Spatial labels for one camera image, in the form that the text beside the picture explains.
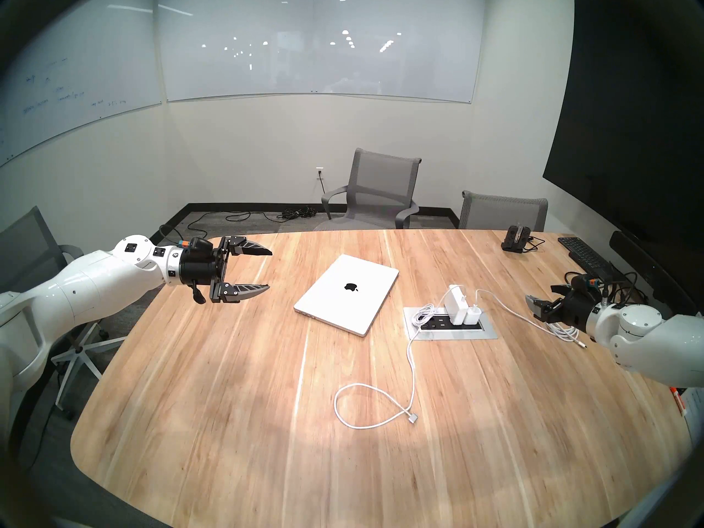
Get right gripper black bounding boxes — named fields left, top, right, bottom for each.
left=525, top=283, right=598, bottom=332

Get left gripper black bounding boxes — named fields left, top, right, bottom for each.
left=179, top=235, right=274, bottom=305

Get silver MacBook laptop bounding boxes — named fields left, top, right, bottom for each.
left=293, top=254, right=400, bottom=337

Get white MagSafe charging cable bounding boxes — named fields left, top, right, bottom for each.
left=334, top=287, right=457, bottom=430

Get black controller charging dock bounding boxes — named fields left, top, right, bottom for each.
left=500, top=224, right=533, bottom=254

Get black keyboard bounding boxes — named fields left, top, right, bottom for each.
left=557, top=236, right=617, bottom=280

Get grey table power outlet box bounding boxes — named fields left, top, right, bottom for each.
left=403, top=306, right=499, bottom=341

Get large white power adapter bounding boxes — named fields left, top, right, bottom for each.
left=447, top=284, right=469, bottom=324

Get grey mesh chair without arms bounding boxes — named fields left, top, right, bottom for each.
left=458, top=190, right=549, bottom=232

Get grey mesh armchair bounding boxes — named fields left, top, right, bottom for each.
left=313, top=147, right=423, bottom=231

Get white printed paper sheet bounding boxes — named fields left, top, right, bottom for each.
left=682, top=390, right=704, bottom=431

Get large black TV screen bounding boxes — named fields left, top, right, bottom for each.
left=542, top=0, right=704, bottom=258

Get dark grey office chair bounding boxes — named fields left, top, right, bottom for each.
left=0, top=205, right=128, bottom=417

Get large clean glass whiteboard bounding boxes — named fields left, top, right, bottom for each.
left=157, top=0, right=487, bottom=104

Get glass whiteboard with writing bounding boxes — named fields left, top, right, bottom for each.
left=0, top=0, right=166, bottom=167

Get white USB cable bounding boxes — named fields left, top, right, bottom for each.
left=472, top=289, right=588, bottom=349

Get long black floor cable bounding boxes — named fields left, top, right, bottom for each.
left=184, top=210, right=287, bottom=241

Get black tangled cables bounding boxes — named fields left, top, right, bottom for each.
left=566, top=267, right=648, bottom=307

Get black coiled cable bundle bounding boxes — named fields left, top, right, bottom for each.
left=275, top=204, right=320, bottom=221

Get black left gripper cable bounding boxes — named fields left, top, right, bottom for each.
left=158, top=223, right=207, bottom=305

